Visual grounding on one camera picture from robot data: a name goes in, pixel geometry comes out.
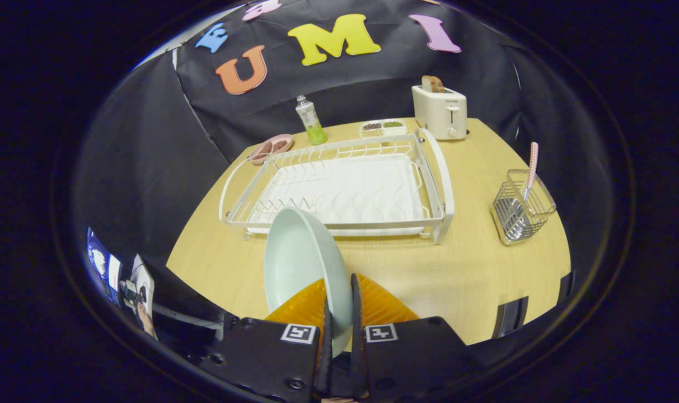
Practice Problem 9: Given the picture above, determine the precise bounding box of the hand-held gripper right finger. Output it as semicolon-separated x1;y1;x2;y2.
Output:
349;273;485;401

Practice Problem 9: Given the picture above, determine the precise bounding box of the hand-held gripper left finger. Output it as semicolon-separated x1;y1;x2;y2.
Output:
196;278;335;403

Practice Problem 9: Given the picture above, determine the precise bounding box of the pale green plate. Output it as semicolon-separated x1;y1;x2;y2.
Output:
263;207;354;358

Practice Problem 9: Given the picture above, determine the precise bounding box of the metal wire basket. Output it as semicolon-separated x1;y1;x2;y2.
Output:
491;169;557;246

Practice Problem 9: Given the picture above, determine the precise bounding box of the white wire dish rack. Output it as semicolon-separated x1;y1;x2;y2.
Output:
219;128;455;245

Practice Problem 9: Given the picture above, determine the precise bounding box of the spoon with checkered handle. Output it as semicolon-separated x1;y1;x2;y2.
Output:
518;142;540;236

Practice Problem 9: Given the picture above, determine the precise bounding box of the pink dish with food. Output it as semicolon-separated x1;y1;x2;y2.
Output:
247;134;294;165

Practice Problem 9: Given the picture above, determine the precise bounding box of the black table clamp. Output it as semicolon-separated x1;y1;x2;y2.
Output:
493;297;529;339
558;273;575;306

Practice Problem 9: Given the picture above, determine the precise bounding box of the lit screen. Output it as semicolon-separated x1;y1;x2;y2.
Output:
87;227;123;307

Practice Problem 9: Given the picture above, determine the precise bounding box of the white divided tray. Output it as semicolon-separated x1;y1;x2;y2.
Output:
359;119;408;139

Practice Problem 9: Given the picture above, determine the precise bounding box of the clear bottle with green liquid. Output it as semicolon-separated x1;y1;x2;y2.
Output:
295;95;327;146

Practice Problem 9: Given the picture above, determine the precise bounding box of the black backdrop cloth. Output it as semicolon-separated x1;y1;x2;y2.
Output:
73;0;631;314

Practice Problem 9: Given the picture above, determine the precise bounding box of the cream toaster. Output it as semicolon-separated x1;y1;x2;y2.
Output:
411;84;467;140

